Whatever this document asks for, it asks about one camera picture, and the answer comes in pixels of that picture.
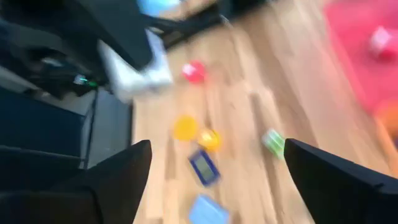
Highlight pink plastic tray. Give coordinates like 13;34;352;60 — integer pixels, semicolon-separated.
323;0;398;114

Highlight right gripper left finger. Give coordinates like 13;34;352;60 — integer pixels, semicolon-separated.
51;139;153;224

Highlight orange hourglass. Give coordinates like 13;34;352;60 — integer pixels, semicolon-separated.
172;114;223;152

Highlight white charger black end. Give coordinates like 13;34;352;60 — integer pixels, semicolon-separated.
98;29;174;102

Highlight red charger white face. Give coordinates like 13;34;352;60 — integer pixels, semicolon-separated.
368;25;398;62

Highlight green charger plug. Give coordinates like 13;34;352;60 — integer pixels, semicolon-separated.
261;129;287;159

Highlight dark purple digital clock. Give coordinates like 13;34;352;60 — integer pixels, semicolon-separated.
187;148;222;188

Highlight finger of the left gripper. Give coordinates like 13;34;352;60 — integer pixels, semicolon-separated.
77;0;154;70

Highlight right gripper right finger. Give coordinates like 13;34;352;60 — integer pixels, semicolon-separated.
283;138;398;224

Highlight large grey charger block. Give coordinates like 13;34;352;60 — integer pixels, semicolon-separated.
188;194;231;224

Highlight red charger white label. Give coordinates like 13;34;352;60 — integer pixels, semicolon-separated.
181;60;208;84

